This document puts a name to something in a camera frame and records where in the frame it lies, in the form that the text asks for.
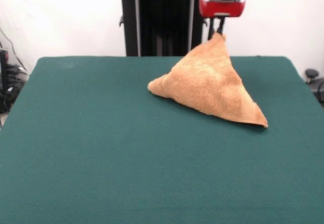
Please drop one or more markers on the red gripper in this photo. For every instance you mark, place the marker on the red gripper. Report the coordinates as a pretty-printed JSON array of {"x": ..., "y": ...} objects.
[{"x": 222, "y": 7}]

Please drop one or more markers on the orange terry towel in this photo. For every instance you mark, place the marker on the orange terry towel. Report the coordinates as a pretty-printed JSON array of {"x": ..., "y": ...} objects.
[{"x": 207, "y": 82}]

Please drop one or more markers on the black round knob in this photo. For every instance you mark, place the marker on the black round knob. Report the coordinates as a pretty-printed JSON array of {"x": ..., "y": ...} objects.
[{"x": 312, "y": 73}]

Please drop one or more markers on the dark green table cloth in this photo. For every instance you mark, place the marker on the dark green table cloth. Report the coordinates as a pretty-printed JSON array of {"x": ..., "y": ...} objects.
[{"x": 101, "y": 158}]

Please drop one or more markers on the black electronics box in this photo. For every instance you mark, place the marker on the black electronics box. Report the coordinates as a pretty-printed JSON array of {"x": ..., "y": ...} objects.
[{"x": 3, "y": 82}]

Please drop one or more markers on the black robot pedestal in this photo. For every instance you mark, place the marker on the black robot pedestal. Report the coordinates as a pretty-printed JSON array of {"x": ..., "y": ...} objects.
[{"x": 164, "y": 26}]

